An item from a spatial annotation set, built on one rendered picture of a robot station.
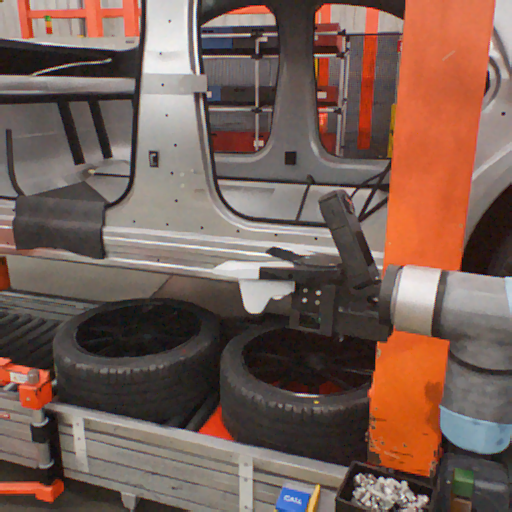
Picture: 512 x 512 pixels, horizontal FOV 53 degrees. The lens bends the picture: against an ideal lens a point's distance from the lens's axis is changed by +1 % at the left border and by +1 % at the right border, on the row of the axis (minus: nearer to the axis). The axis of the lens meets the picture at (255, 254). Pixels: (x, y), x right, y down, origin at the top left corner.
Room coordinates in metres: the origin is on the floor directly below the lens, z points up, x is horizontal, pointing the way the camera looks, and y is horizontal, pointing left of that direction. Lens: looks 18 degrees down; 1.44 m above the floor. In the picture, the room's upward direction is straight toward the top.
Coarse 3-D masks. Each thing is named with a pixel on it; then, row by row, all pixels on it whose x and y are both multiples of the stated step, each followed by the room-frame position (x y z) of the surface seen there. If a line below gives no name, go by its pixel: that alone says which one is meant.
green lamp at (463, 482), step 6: (456, 468) 0.92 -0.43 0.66; (456, 474) 0.90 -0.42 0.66; (462, 474) 0.90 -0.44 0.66; (468, 474) 0.90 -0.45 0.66; (456, 480) 0.89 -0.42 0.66; (462, 480) 0.88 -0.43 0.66; (468, 480) 0.88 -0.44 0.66; (474, 480) 0.89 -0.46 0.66; (456, 486) 0.88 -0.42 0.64; (462, 486) 0.88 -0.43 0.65; (468, 486) 0.88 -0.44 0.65; (456, 492) 0.88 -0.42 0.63; (462, 492) 0.88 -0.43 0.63; (468, 492) 0.88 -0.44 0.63
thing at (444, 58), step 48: (432, 0) 1.08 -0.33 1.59; (480, 0) 1.05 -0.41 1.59; (432, 48) 1.08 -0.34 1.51; (480, 48) 1.05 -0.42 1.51; (432, 96) 1.07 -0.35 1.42; (480, 96) 1.04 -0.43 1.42; (432, 144) 1.07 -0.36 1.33; (432, 192) 1.07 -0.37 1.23; (432, 240) 1.06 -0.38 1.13; (384, 384) 1.09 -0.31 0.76; (432, 384) 1.05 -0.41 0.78; (384, 432) 1.08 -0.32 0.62; (432, 432) 1.05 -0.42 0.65
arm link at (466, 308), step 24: (456, 288) 0.49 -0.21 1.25; (480, 288) 0.49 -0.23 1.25; (504, 288) 0.48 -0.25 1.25; (456, 312) 0.48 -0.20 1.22; (480, 312) 0.47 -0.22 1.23; (504, 312) 0.46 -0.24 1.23; (432, 336) 0.50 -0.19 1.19; (456, 336) 0.48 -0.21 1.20; (480, 336) 0.47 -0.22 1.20; (504, 336) 0.46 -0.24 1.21; (480, 360) 0.47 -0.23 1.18; (504, 360) 0.46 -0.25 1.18
